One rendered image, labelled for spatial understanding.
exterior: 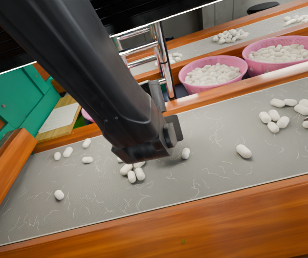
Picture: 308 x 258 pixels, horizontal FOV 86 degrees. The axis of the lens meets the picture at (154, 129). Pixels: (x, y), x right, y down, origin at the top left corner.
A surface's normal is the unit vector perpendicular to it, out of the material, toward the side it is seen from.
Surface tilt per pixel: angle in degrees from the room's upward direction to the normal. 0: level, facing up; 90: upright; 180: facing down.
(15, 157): 90
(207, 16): 90
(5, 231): 0
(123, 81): 83
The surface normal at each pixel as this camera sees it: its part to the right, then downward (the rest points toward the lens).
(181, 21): 0.04, 0.66
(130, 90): 0.90, -0.25
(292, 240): -0.26, -0.72
